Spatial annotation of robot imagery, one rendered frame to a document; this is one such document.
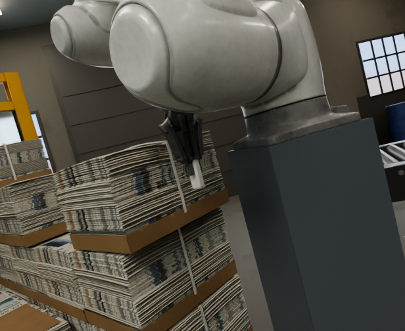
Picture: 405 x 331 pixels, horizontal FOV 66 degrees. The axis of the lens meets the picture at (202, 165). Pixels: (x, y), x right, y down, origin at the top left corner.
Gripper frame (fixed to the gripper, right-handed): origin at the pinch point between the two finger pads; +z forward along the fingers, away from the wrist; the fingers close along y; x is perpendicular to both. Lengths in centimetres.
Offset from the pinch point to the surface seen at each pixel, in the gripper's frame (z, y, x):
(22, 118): -55, -30, -181
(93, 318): 33, 19, -36
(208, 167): 0.6, -14.3, -8.3
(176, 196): 4.6, 0.7, -8.1
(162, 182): 0.1, 3.0, -9.1
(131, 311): 26.8, 18.7, -13.3
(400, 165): 16, -61, 30
